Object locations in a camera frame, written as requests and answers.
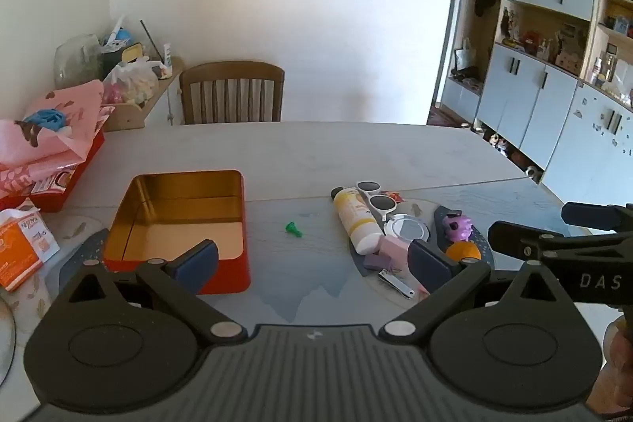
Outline white plastic bag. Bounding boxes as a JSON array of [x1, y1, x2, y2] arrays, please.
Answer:
[[103, 56, 160, 105]]

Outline silver nail clipper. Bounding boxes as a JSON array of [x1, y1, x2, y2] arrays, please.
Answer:
[[378, 269, 416, 300]]

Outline orange and white packet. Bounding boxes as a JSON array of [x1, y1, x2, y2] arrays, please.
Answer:
[[0, 199, 61, 293]]

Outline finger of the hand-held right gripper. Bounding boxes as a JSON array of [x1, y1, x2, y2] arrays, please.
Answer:
[[561, 202, 633, 233], [487, 221, 567, 263]]

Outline person's right hand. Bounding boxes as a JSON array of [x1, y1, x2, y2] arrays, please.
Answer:
[[603, 318, 633, 403]]

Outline thin black stick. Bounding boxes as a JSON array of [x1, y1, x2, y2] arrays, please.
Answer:
[[140, 21, 161, 59]]

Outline white sunglasses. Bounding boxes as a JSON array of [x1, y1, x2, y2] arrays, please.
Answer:
[[356, 181, 399, 218]]

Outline red tin box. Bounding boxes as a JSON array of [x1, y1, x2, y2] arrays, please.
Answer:
[[103, 170, 251, 295]]

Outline wooden shelf unit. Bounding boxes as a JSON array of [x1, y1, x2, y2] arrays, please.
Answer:
[[101, 56, 185, 132]]

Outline white tote bag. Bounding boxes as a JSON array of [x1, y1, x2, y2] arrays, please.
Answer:
[[454, 37, 476, 69]]

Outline round silver mirror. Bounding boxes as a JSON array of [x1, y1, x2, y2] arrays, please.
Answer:
[[383, 213, 433, 242]]

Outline clear plastic bag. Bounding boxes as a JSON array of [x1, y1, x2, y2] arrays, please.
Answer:
[[53, 34, 104, 89]]

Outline purple toy figure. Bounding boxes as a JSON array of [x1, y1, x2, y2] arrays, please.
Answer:
[[442, 213, 473, 242]]

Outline yellow lidded container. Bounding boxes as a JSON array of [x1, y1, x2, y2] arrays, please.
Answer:
[[120, 42, 152, 64]]

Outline orange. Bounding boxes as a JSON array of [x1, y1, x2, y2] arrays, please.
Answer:
[[445, 242, 481, 262]]

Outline white bottle yellow label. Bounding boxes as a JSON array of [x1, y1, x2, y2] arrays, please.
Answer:
[[330, 187, 387, 255]]

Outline purple eraser block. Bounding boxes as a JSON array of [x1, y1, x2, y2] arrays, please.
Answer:
[[363, 253, 394, 272]]

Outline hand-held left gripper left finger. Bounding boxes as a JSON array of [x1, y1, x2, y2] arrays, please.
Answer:
[[47, 239, 248, 346]]

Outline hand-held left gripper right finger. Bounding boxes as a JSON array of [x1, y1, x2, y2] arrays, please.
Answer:
[[378, 239, 577, 346]]

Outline red cardboard box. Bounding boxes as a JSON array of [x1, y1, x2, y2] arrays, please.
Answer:
[[0, 130, 106, 212]]

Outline blue cloth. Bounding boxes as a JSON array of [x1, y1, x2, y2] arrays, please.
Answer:
[[22, 107, 67, 131]]

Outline wooden chair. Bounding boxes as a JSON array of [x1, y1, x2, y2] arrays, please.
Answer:
[[179, 61, 286, 125]]

